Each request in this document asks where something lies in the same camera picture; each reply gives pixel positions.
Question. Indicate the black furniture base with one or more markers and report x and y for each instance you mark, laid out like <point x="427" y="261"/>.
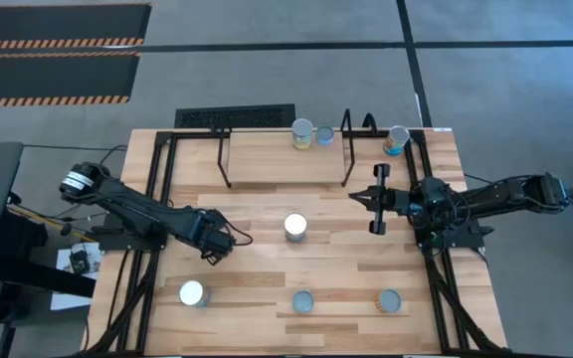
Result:
<point x="43" y="278"/>

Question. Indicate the short tin can blue label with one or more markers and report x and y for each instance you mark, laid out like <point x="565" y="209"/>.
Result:
<point x="303" y="301"/>
<point x="324" y="134"/>

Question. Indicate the small white table label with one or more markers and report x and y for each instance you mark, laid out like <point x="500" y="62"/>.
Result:
<point x="442" y="129"/>

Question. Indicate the black floor vent grille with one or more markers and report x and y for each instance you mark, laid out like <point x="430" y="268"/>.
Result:
<point x="237" y="117"/>

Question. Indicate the black aluminium table frame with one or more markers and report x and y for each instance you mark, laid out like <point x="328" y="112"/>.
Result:
<point x="161" y="135"/>

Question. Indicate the black floor tape line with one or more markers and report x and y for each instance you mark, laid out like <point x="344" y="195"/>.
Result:
<point x="266" y="46"/>
<point x="411" y="59"/>

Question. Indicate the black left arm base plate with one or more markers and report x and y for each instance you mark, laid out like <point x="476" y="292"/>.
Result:
<point x="117" y="242"/>

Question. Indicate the wooden shelf black metal legs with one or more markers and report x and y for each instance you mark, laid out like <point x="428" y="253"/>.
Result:
<point x="266" y="159"/>

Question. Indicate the white paper sheet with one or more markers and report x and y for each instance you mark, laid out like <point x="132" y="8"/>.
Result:
<point x="67" y="298"/>

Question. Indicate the black floor mat striped edge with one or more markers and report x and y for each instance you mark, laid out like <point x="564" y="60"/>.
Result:
<point x="57" y="22"/>
<point x="48" y="74"/>

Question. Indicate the peas tin can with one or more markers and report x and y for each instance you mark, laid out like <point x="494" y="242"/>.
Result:
<point x="302" y="130"/>

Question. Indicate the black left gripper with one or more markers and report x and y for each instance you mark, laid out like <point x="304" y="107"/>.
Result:
<point x="212" y="236"/>

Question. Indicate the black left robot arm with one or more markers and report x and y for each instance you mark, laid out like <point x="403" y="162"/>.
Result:
<point x="132" y="206"/>

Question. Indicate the tomatoes tin can blue label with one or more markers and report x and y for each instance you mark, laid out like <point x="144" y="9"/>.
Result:
<point x="295" y="225"/>
<point x="397" y="136"/>

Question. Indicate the tall tin can blue label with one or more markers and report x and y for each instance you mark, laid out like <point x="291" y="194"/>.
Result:
<point x="191" y="293"/>

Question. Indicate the short tin can orange patterned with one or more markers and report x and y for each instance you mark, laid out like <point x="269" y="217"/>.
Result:
<point x="390" y="300"/>

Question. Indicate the small black device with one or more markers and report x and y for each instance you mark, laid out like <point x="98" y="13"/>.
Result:
<point x="78" y="261"/>

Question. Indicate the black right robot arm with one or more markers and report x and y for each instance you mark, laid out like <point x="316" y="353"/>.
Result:
<point x="495" y="196"/>

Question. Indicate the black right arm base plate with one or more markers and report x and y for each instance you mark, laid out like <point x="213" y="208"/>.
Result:
<point x="470" y="238"/>

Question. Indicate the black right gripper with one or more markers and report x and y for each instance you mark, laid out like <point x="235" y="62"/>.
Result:
<point x="396" y="203"/>

